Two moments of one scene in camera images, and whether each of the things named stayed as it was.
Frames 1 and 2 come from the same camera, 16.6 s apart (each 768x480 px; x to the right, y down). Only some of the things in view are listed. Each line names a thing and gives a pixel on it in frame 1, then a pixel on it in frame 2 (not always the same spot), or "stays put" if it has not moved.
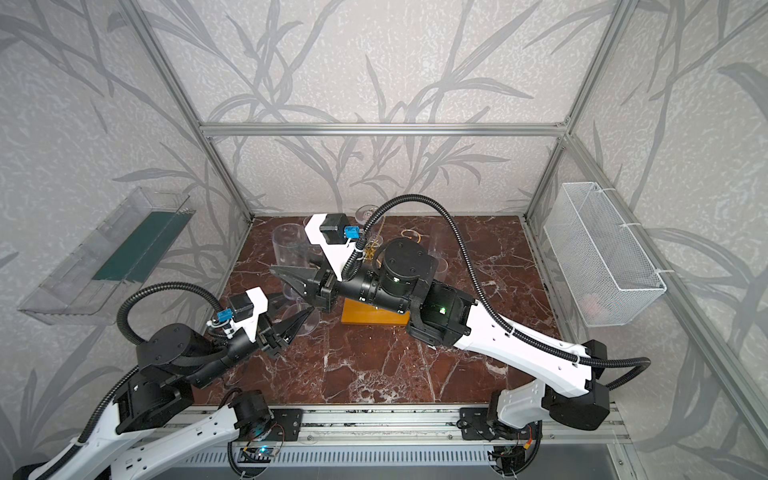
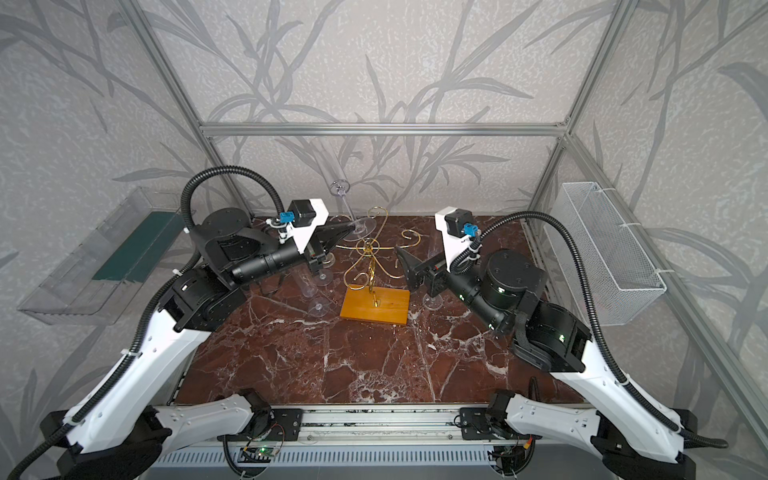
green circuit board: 257,454 stays put
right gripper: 325,285 → 429,276
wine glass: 364,213 → 364,226
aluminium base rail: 333,425 stays put
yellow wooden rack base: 361,312 stays put
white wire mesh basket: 608,275 stays put
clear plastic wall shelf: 95,283 stays put
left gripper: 266,336 → 315,245
